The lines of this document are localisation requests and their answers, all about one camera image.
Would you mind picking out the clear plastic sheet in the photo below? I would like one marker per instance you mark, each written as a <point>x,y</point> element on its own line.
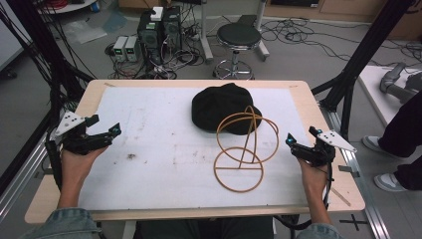
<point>84,31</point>

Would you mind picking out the grey metal bracket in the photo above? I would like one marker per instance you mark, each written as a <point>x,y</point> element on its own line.
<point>348,170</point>

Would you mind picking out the black hat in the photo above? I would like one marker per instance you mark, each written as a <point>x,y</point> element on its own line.
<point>215,106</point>

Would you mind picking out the light wooden table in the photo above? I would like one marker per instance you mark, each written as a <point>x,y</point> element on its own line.
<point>331,199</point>

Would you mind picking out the aluminium rail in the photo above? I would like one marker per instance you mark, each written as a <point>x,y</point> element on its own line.
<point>365,199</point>
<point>20,186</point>

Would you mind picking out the white desk leg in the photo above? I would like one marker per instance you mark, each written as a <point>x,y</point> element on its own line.
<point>262,40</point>
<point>206,33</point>

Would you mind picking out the person's lap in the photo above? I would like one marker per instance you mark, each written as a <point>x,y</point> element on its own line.
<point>205,229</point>

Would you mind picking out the black computer tower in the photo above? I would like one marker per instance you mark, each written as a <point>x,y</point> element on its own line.
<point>172,28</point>
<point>150,38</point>

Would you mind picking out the grey power supply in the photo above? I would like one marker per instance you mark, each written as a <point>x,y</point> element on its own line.
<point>132,49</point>
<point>119,48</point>

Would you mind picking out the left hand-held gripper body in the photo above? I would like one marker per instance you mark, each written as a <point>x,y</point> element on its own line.
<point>77,142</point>

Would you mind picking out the black round stool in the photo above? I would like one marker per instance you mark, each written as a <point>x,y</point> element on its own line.
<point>238,35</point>

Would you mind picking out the blue tape roll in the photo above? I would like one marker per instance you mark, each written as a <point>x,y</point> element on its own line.
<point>95,6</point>

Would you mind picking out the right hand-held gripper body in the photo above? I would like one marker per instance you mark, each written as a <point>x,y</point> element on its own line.
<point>320,151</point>

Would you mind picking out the person's left hand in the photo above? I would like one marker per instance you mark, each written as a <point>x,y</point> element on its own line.
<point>78,166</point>

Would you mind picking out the white table mat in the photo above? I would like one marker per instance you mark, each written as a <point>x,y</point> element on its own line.
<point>149,159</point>

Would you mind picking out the black frame post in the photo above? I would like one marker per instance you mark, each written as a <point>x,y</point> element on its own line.
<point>368,46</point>
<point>36,43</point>

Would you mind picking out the person's right hand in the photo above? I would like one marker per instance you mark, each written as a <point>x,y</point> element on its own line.
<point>313,177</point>

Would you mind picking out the white round table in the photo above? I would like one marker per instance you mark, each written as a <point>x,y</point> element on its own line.
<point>66,6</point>

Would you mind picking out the white box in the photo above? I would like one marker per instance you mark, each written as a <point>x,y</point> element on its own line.
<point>157,13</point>

